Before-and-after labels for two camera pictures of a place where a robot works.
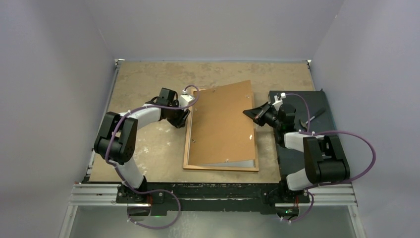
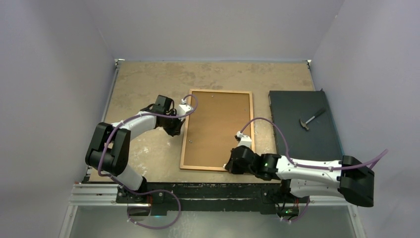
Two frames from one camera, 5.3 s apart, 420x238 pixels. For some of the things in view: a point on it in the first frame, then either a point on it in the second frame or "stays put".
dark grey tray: (312, 115) stays put
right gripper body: (271, 118) → (235, 168)
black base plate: (260, 197) stays put
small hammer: (306, 124) stays put
